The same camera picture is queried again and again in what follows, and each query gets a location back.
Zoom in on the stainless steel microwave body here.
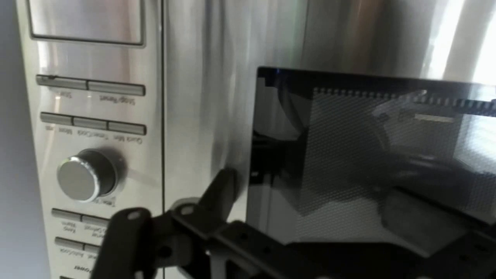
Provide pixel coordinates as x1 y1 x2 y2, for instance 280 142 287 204
15 0 168 279

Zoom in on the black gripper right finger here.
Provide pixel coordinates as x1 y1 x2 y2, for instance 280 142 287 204
382 187 496 279

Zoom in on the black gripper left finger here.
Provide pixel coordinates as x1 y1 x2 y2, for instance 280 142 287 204
91 169 241 279

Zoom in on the round silver microwave knob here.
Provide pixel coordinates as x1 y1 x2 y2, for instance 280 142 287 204
56 147 128 204

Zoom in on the stainless steel microwave door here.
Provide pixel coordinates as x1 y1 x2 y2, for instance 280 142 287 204
162 0 496 279

